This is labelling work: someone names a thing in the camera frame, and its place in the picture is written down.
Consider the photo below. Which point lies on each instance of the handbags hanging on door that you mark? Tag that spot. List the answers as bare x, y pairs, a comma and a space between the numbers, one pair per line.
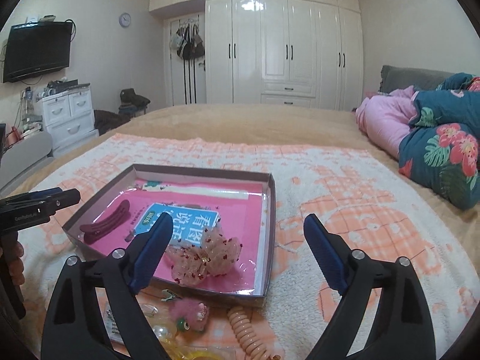
187, 42

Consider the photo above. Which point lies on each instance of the pink fluffy hair clip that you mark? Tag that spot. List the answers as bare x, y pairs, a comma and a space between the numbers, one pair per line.
187, 313

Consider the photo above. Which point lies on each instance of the grey chair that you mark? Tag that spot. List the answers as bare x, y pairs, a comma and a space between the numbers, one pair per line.
24, 159

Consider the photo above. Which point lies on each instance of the blue wall clock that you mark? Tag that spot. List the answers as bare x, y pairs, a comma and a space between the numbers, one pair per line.
125, 20

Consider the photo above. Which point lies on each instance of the grey headboard cushion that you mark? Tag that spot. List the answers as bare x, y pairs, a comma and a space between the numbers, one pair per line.
402, 77

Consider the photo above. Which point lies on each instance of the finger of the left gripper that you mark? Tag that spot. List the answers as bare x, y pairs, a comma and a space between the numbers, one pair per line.
35, 195
66, 198

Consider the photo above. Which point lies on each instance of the white and orange blanket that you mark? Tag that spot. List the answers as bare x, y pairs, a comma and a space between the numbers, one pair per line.
353, 194

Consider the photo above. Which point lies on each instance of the maroon hair clip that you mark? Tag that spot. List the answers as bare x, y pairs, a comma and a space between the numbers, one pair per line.
94, 231

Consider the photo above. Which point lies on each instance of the earring card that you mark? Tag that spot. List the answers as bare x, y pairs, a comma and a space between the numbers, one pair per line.
110, 324

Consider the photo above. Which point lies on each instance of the pink quilt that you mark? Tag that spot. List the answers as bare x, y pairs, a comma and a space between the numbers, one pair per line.
384, 118

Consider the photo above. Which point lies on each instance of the white drawer cabinet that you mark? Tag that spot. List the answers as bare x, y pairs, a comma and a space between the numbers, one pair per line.
69, 118

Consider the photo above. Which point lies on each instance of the white door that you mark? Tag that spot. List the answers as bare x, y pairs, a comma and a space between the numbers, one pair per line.
185, 79

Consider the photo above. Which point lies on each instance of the pile of dark clothes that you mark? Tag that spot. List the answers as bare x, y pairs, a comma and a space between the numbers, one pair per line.
131, 105

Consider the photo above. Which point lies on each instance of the brown cardboard box tray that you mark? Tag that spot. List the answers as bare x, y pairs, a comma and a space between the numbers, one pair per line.
176, 232

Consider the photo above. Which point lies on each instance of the person's left hand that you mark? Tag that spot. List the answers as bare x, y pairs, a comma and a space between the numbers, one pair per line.
16, 266

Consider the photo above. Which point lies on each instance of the tan bed cover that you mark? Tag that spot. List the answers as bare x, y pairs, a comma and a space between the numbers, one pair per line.
239, 124

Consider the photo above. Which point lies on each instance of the black wall television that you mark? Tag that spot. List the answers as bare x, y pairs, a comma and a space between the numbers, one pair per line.
36, 49

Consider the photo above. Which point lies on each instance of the white wardrobe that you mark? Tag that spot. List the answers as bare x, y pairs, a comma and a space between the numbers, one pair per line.
304, 53

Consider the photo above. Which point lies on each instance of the floral blue quilt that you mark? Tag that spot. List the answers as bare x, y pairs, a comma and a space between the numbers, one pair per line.
441, 152

